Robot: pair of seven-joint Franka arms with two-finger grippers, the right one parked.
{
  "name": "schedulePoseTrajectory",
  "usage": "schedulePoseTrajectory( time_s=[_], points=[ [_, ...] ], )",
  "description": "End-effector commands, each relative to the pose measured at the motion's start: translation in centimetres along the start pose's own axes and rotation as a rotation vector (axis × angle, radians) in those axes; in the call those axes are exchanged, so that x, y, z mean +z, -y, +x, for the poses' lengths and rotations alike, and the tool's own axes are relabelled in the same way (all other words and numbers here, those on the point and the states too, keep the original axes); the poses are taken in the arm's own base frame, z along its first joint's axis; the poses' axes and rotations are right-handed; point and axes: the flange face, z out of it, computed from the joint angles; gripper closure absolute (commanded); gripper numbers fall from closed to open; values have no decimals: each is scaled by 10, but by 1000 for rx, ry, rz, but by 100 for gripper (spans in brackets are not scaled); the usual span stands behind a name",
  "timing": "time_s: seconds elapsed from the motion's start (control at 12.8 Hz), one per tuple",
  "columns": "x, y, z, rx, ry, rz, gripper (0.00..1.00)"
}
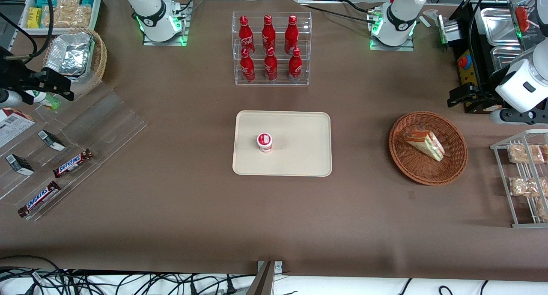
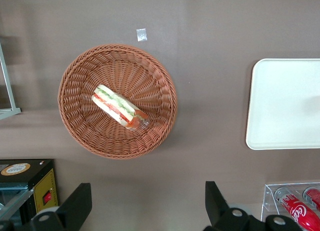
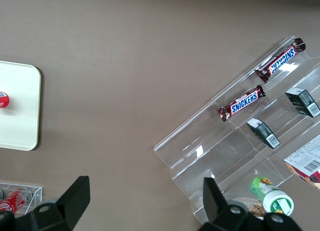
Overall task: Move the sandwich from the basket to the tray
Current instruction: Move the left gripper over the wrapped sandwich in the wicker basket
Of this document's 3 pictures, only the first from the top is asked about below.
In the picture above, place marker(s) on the red cola bottle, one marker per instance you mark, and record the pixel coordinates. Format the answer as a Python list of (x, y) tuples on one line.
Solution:
[(245, 34), (291, 34), (268, 31), (295, 68), (247, 68), (270, 67)]

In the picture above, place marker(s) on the small black white box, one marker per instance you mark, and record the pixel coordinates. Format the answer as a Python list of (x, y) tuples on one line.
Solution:
[(51, 140), (19, 164)]

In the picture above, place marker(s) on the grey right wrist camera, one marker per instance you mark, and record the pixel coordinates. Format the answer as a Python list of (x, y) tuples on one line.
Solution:
[(8, 98)]

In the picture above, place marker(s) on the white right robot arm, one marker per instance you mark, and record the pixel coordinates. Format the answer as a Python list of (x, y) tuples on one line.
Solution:
[(150, 8)]

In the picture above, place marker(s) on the yellow snack packet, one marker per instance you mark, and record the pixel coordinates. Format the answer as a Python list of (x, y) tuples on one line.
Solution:
[(34, 17)]

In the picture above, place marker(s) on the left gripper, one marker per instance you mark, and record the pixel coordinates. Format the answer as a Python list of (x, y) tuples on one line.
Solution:
[(483, 96)]

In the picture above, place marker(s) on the teal snack packet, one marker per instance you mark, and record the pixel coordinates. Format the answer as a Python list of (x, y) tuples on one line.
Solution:
[(45, 2), (87, 1)]

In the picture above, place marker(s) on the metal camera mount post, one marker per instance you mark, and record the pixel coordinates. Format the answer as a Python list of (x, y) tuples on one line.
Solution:
[(263, 282)]

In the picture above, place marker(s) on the round brown wicker basket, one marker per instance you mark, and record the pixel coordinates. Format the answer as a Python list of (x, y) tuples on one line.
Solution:
[(411, 166)]

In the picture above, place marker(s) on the white carton with barcode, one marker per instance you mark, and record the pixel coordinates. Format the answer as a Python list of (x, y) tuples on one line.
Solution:
[(13, 126)]

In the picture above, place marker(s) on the steel food pan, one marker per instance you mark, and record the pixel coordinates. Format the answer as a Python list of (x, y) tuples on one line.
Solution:
[(496, 27), (505, 57)]

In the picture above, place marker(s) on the green white drink cup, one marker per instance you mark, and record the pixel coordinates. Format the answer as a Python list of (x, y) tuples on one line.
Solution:
[(45, 100)]

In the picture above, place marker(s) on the brown table cover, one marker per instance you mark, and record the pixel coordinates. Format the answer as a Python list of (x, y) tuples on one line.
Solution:
[(274, 222)]

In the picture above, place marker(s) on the white plastic bin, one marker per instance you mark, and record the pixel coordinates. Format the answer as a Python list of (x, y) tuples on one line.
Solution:
[(97, 8)]

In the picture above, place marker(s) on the brown Snickers bar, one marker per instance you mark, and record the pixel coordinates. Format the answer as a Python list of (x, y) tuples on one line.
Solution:
[(72, 163), (39, 198)]

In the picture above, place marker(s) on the clear bag of crackers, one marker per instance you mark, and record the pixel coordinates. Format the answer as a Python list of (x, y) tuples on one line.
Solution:
[(524, 186), (543, 209), (524, 153), (545, 151)]

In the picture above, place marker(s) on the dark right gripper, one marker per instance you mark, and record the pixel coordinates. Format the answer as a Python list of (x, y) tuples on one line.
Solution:
[(16, 77)]

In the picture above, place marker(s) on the black food warmer case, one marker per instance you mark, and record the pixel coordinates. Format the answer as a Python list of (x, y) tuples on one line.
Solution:
[(464, 16)]

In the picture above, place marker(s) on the silver metal box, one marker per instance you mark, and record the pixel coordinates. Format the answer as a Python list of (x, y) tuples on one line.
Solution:
[(449, 29)]

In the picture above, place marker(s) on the silver foil tray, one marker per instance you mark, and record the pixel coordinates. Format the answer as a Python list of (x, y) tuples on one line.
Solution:
[(70, 53)]

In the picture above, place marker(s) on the tan wicker basket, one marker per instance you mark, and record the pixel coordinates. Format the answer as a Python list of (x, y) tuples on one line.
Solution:
[(99, 59)]

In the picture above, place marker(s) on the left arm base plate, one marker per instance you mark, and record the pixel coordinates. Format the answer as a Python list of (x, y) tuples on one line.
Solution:
[(409, 46)]

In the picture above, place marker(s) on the white cup with red lid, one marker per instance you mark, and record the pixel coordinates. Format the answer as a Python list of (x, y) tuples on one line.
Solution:
[(264, 141)]

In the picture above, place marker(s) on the yellow panel with red button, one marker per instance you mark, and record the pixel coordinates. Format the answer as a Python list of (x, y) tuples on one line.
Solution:
[(464, 74)]

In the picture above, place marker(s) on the clear acrylic stepped display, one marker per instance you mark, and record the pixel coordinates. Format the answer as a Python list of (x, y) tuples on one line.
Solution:
[(107, 123)]

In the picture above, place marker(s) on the clear plastic wrapper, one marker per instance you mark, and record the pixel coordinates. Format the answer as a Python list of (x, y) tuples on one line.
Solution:
[(430, 16)]

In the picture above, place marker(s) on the beige snack bag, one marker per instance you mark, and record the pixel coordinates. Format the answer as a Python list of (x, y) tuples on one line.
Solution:
[(55, 17), (81, 16), (68, 1)]

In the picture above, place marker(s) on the triangle sandwich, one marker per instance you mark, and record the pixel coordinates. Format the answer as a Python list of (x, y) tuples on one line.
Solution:
[(426, 144)]

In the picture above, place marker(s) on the beige plastic tray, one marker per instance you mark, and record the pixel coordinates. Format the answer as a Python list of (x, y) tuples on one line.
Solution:
[(299, 145)]

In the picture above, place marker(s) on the clear acrylic bottle rack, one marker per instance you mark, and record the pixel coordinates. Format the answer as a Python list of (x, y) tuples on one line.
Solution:
[(278, 78)]

